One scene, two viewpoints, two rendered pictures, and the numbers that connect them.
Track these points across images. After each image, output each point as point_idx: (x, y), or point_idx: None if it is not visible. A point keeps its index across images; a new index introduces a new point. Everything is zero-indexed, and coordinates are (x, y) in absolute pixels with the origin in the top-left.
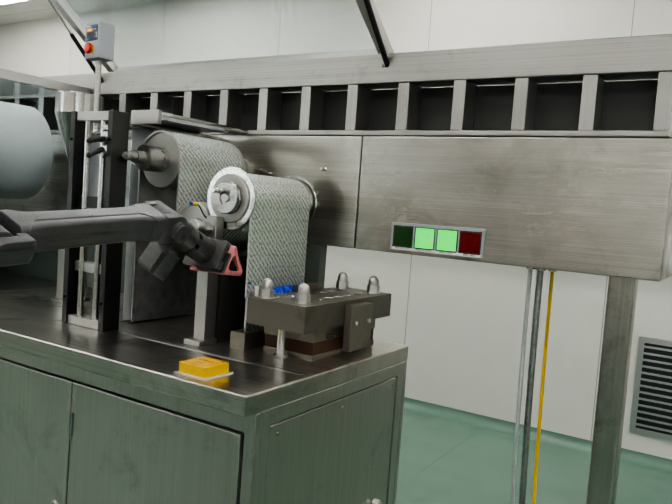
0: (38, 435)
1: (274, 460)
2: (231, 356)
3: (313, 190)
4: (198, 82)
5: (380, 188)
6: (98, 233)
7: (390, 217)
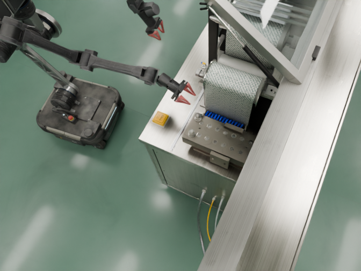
0: None
1: (157, 155)
2: (188, 120)
3: (257, 99)
4: None
5: None
6: (116, 71)
7: None
